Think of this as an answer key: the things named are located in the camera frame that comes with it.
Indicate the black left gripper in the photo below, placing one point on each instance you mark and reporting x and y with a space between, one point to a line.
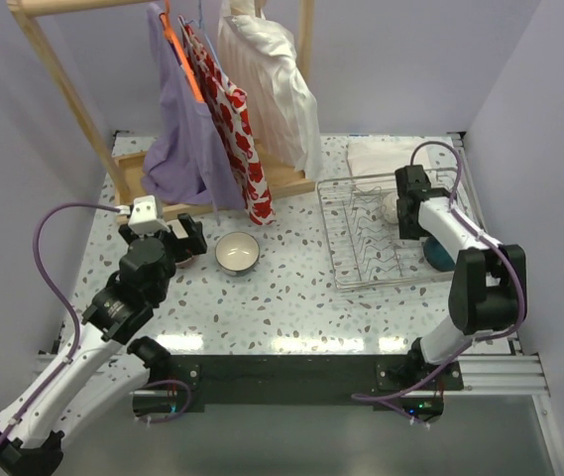
174 236

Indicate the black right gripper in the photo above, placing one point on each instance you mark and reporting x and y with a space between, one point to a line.
408 231

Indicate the red floral bowl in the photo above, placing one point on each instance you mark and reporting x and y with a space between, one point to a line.
186 263

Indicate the dark teal bowl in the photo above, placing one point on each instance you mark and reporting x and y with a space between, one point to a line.
437 257

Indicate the blue white dotted bowl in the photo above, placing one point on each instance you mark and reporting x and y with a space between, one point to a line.
237 253

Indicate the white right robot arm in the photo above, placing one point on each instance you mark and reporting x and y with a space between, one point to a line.
487 298

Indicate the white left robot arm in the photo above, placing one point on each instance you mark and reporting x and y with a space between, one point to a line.
29 445

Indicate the wooden clothes rack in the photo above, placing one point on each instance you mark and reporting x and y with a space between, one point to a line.
127 173

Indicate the folded white cloth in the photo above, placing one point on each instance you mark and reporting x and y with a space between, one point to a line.
380 157

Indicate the purple hanging garment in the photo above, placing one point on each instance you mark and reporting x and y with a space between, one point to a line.
187 164

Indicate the red white floral garment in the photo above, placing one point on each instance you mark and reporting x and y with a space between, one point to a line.
228 107

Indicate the white pleated garment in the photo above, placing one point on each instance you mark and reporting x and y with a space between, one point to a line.
259 56

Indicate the blue clothes hanger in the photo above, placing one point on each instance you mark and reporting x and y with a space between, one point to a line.
207 35

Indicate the orange clothes hanger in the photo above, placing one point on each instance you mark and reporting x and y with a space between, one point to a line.
182 58

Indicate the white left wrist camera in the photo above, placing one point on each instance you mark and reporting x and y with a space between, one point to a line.
144 216

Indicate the metal wire dish rack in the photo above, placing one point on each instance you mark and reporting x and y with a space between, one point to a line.
367 252

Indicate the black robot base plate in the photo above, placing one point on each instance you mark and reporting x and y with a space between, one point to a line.
278 380

